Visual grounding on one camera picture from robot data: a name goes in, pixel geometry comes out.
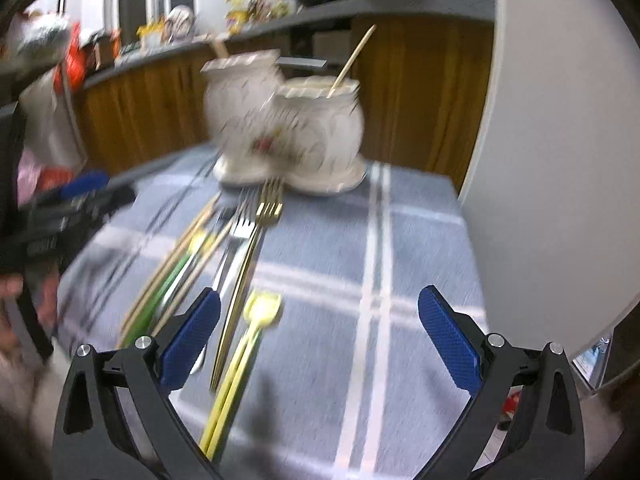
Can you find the gold fork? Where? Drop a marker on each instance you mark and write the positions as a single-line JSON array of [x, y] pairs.
[[268, 207]]

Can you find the white plastic bag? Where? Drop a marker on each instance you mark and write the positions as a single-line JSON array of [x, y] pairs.
[[42, 35]]

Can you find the blue-grey plaid tablecloth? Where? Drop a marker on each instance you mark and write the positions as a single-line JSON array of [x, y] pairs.
[[400, 240]]

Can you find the yellow packet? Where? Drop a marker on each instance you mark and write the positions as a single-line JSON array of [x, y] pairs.
[[150, 35]]

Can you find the yellow plastic fork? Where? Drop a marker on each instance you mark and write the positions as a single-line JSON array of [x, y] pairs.
[[262, 307]]

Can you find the red plastic bag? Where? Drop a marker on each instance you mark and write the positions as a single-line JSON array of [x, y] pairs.
[[75, 60]]

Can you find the person's left hand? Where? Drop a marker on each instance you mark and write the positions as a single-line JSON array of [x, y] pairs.
[[9, 290]]

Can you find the silver fork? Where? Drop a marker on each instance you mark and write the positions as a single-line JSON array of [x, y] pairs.
[[243, 227]]

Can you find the wooden kitchen cabinets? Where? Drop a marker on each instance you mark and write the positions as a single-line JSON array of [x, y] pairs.
[[415, 95]]

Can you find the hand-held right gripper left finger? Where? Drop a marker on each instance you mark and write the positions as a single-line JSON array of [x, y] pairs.
[[192, 340]]

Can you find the built-in steel oven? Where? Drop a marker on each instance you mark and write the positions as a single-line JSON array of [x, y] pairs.
[[300, 63]]

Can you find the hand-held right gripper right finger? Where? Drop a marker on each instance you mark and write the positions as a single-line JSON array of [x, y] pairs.
[[450, 345]]

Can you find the white ceramic utensil holder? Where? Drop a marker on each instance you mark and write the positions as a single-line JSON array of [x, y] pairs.
[[320, 130]]

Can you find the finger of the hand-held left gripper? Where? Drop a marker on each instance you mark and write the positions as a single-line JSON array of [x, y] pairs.
[[82, 184], [117, 199]]

